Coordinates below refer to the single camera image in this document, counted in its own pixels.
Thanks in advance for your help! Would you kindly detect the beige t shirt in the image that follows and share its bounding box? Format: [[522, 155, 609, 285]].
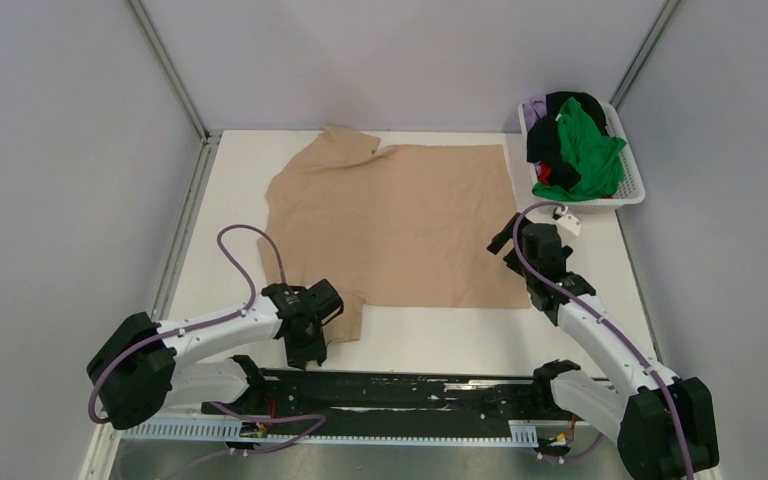
[[258, 126, 530, 342]]

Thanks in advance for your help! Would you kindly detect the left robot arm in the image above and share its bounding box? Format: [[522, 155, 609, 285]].
[[86, 280, 344, 431]]

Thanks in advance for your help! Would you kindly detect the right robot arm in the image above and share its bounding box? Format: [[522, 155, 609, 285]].
[[487, 204, 720, 479]]

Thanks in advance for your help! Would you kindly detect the red garment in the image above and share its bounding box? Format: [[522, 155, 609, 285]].
[[534, 162, 552, 185]]

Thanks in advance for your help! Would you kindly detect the black t shirt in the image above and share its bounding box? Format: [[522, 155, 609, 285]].
[[526, 91, 607, 191]]

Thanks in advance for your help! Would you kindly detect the green t shirt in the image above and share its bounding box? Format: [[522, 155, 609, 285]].
[[532, 98, 627, 202]]

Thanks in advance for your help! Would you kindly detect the white plastic basket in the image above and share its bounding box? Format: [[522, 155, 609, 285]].
[[518, 91, 645, 213]]

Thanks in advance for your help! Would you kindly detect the lavender t shirt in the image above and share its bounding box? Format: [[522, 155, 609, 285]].
[[523, 95, 548, 128]]

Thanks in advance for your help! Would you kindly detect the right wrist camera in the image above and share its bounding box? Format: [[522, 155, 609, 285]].
[[551, 206, 582, 238]]

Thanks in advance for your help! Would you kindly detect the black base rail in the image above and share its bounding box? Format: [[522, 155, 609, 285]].
[[226, 368, 578, 434]]

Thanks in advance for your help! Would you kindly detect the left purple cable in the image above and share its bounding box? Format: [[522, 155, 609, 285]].
[[87, 224, 289, 426]]

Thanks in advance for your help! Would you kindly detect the purple cable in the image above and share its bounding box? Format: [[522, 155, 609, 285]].
[[511, 201, 697, 480], [87, 224, 289, 426]]

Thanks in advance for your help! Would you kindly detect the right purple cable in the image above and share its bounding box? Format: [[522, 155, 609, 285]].
[[511, 201, 697, 480]]

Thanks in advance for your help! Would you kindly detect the white slotted cable duct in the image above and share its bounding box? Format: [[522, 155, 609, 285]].
[[121, 416, 538, 448]]

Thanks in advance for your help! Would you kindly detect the aluminium frame post left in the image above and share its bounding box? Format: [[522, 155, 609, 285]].
[[124, 0, 210, 144]]

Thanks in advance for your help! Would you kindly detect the aluminium frame post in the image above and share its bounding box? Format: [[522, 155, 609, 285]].
[[609, 0, 685, 109], [124, 0, 210, 144]]

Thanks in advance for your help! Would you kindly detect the aluminium frame post right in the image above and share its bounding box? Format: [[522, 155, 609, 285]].
[[609, 0, 685, 109]]

